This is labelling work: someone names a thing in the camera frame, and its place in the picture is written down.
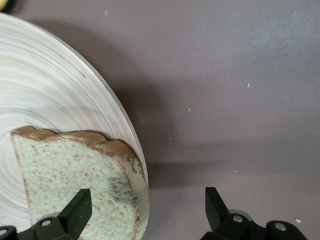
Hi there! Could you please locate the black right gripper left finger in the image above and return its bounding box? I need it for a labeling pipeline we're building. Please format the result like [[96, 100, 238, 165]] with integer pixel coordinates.
[[0, 188, 93, 240]]

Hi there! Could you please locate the yellow quilted oven mitt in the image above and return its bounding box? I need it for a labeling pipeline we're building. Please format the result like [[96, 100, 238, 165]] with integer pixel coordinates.
[[0, 0, 16, 13]]

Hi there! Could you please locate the brown bread slice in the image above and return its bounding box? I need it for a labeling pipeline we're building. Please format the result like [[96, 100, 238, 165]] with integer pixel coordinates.
[[11, 125, 151, 240]]

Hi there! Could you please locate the round wooden plate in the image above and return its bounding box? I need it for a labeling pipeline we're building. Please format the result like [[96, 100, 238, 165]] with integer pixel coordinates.
[[0, 12, 150, 232]]

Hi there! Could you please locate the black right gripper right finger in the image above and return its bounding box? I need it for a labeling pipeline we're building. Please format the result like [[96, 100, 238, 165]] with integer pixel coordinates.
[[201, 186, 309, 240]]

